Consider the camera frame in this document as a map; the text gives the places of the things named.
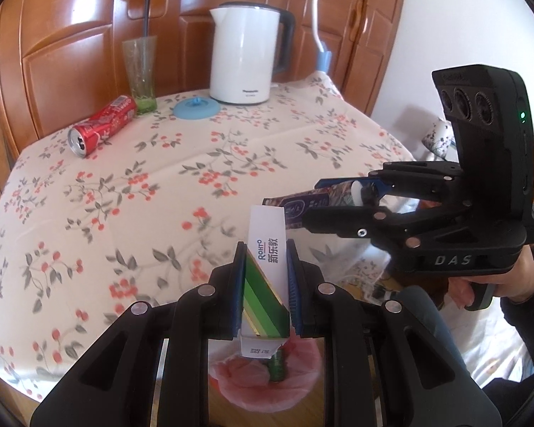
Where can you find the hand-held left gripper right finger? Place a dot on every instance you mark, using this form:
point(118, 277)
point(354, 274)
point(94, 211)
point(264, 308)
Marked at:
point(293, 293)

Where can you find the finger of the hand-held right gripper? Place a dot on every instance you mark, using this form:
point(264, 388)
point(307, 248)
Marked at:
point(360, 222)
point(409, 180)

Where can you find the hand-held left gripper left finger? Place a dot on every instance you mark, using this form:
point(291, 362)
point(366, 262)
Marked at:
point(239, 293)

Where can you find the purple printed tube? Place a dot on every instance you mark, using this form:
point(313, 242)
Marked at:
point(313, 200)

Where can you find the white green striped box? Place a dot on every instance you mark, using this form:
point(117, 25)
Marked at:
point(267, 249)

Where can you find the red bin with pink bag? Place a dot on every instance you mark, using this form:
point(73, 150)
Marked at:
point(249, 378)

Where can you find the person's right hand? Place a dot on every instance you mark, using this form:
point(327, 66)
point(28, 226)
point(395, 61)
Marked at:
point(523, 280)

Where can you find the white blue patterned object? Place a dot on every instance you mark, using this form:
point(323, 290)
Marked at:
point(438, 138)

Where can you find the person's dark trouser leg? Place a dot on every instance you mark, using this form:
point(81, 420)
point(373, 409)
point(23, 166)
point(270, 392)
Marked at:
point(422, 307)

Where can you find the floral tablecloth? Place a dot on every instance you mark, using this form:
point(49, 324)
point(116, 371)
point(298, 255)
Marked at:
point(138, 213)

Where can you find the blue silicone lid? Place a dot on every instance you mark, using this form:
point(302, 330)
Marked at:
point(198, 107)

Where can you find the white pole with blue clips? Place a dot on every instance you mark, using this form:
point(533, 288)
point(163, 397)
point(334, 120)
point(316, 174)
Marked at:
point(317, 9)

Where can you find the white electric kettle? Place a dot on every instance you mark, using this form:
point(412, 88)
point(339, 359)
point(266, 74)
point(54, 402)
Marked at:
point(244, 53)

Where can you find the red soda can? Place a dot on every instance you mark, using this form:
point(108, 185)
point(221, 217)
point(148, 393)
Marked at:
point(102, 124)

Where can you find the green drinking glass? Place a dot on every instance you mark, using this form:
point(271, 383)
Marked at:
point(140, 75)

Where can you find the black stick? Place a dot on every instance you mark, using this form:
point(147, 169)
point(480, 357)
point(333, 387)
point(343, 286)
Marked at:
point(147, 4)

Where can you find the wooden wardrobe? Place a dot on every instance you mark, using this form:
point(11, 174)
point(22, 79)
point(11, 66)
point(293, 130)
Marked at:
point(62, 31)

